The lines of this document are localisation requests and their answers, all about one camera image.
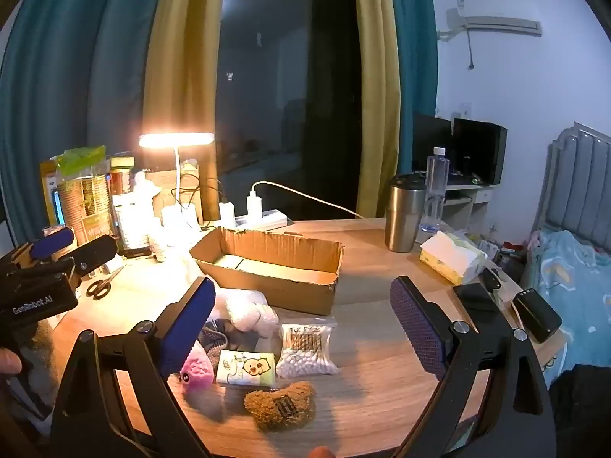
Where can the cartoon print tissue pack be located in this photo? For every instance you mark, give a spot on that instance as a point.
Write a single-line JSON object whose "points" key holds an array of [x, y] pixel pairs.
{"points": [[246, 368]]}

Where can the brown plush toy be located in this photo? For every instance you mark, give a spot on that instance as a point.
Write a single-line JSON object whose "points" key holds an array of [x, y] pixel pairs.
{"points": [[281, 405]]}

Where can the white tape roll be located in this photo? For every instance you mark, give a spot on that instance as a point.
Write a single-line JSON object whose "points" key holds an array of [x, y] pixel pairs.
{"points": [[114, 263]]}

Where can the teal curtain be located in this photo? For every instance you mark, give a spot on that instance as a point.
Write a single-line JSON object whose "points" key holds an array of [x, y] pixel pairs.
{"points": [[71, 81], [415, 57]]}

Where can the yellow packet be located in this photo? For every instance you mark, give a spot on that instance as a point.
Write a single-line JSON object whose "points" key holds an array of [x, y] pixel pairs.
{"points": [[47, 186]]}

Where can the yellow green sponge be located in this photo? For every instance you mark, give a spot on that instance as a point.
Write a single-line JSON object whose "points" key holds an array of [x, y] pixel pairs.
{"points": [[122, 162]]}

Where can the bagged pack of paper cups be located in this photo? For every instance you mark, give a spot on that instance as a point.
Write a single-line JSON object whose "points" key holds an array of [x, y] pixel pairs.
{"points": [[86, 200]]}

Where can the person's right hand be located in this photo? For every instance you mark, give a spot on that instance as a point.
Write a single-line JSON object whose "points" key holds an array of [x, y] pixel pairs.
{"points": [[322, 452]]}

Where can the white crumpled plastic bag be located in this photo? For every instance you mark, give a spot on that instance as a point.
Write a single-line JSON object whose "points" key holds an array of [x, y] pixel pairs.
{"points": [[145, 186]]}

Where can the grey dotted knit gloves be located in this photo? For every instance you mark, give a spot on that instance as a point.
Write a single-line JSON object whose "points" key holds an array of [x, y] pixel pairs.
{"points": [[224, 341]]}

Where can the clear water bottle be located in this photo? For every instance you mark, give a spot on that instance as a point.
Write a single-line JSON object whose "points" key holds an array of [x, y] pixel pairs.
{"points": [[437, 186]]}

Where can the white desk lamp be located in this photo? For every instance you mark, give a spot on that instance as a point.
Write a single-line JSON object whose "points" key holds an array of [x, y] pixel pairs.
{"points": [[176, 140]]}

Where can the stainless steel tumbler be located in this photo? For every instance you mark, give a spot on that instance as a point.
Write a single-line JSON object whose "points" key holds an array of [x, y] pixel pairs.
{"points": [[405, 219]]}

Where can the red can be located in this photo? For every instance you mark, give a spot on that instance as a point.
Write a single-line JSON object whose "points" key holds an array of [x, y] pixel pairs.
{"points": [[121, 182]]}

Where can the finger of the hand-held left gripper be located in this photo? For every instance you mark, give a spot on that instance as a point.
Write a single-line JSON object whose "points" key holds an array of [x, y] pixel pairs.
{"points": [[52, 243], [95, 253]]}

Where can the black computer monitor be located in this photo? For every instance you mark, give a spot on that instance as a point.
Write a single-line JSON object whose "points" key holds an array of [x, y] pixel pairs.
{"points": [[432, 140], [479, 150]]}

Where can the white charger plug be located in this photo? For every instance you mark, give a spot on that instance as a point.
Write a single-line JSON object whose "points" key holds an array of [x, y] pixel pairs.
{"points": [[254, 204], [227, 213]]}

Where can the white air conditioner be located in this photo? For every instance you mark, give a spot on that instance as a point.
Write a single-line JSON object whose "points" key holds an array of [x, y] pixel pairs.
{"points": [[496, 25]]}

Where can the black power bank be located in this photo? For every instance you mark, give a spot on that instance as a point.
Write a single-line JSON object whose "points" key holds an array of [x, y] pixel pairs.
{"points": [[537, 316]]}

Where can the blue printed blanket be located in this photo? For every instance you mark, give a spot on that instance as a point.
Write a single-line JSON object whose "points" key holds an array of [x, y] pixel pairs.
{"points": [[573, 296]]}

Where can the small white bottle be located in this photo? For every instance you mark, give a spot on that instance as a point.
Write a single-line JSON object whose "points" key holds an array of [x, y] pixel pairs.
{"points": [[157, 248]]}

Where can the white power strip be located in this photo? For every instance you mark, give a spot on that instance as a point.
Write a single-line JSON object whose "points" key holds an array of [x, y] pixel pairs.
{"points": [[267, 222]]}

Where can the yellow white tissue pack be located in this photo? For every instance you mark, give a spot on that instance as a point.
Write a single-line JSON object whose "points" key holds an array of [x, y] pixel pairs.
{"points": [[451, 257]]}

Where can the dark cloth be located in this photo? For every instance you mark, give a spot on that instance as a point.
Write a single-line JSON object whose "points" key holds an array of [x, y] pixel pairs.
{"points": [[582, 410]]}

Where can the white computer desk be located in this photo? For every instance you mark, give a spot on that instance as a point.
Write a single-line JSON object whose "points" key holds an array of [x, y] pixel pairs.
{"points": [[465, 205]]}

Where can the white towel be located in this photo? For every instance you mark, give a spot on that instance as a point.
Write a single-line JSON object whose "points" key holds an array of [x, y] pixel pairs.
{"points": [[238, 298]]}

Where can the white woven basket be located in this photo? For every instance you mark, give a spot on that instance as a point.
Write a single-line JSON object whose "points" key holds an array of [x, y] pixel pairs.
{"points": [[133, 224]]}

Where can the bag of cotton swabs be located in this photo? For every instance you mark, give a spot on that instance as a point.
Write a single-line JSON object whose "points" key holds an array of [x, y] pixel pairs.
{"points": [[308, 350]]}

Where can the pink plush toy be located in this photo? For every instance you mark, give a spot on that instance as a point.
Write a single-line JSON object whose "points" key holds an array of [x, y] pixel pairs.
{"points": [[196, 372]]}

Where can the white fluffy plush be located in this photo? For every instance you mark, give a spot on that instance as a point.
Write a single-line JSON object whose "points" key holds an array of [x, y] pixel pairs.
{"points": [[257, 322]]}

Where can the dark window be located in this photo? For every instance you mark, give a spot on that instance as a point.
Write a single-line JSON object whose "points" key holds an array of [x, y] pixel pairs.
{"points": [[286, 81]]}

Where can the yellow curtain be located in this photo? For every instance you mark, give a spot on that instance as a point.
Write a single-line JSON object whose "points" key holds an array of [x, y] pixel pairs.
{"points": [[377, 105], [186, 81]]}

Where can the grey padded headboard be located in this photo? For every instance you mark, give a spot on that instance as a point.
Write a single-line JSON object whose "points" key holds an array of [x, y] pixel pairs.
{"points": [[575, 176]]}

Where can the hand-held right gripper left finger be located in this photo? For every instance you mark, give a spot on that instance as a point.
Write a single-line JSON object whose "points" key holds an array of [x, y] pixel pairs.
{"points": [[186, 329]]}

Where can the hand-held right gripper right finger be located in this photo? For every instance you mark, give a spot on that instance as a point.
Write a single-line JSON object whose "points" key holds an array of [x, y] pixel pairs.
{"points": [[417, 329]]}

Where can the brown cardboard sheet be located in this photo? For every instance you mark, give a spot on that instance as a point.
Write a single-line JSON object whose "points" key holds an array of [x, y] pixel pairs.
{"points": [[167, 186]]}

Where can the black car key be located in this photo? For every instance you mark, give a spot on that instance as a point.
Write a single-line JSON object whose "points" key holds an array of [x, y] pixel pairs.
{"points": [[491, 279]]}

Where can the cardboard box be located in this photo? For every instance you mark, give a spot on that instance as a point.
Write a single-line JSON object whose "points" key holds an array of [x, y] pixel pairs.
{"points": [[286, 291]]}

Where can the person's left hand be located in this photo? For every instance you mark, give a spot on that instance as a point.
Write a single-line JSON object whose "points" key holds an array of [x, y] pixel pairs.
{"points": [[9, 361]]}

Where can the black phone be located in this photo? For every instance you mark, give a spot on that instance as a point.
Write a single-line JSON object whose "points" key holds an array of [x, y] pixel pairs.
{"points": [[475, 296]]}

